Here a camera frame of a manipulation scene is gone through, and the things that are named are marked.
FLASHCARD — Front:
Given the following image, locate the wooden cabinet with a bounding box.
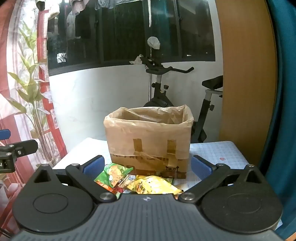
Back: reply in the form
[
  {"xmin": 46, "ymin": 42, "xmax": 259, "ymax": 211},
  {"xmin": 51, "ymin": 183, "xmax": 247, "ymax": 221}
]
[{"xmin": 216, "ymin": 0, "xmax": 278, "ymax": 164}]

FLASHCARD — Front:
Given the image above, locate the white plastic bag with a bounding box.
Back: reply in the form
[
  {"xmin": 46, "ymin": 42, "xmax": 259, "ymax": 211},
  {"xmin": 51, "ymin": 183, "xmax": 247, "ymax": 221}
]
[{"xmin": 147, "ymin": 36, "xmax": 161, "ymax": 50}]

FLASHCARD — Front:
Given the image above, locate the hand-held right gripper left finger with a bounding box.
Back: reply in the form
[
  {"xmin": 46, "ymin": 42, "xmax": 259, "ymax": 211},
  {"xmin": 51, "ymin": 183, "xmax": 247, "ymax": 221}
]
[{"xmin": 31, "ymin": 155, "xmax": 117, "ymax": 204}]

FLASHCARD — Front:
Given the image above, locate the teal curtain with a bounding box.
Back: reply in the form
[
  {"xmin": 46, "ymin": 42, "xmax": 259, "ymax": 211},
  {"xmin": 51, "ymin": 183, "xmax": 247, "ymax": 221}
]
[{"xmin": 258, "ymin": 0, "xmax": 296, "ymax": 240}]

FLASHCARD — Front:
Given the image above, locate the white crumpled cloth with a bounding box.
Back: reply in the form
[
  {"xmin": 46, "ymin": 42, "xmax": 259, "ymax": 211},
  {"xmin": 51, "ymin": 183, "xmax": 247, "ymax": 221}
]
[{"xmin": 129, "ymin": 54, "xmax": 144, "ymax": 65}]

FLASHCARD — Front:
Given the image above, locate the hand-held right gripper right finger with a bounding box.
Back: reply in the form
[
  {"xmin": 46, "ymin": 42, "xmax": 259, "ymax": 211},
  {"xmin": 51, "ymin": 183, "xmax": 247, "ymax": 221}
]
[{"xmin": 178, "ymin": 155, "xmax": 267, "ymax": 205}]

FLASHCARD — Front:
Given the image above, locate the dark window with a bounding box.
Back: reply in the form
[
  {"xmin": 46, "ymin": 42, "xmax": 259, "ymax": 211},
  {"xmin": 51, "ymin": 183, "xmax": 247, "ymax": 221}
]
[{"xmin": 46, "ymin": 0, "xmax": 216, "ymax": 76}]

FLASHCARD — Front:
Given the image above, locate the black exercise bike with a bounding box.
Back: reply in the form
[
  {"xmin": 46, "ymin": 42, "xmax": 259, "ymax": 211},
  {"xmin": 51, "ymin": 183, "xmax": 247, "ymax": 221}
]
[{"xmin": 139, "ymin": 56, "xmax": 224, "ymax": 144}]

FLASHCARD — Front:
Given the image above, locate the yellow snack packet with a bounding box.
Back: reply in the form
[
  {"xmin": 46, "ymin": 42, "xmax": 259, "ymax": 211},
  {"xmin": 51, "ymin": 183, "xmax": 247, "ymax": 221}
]
[{"xmin": 127, "ymin": 175, "xmax": 183, "ymax": 194}]

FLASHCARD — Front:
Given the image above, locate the bamboo printed curtain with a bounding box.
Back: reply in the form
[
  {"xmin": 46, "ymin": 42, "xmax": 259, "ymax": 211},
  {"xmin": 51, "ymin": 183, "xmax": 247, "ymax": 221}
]
[{"xmin": 0, "ymin": 0, "xmax": 68, "ymax": 233}]

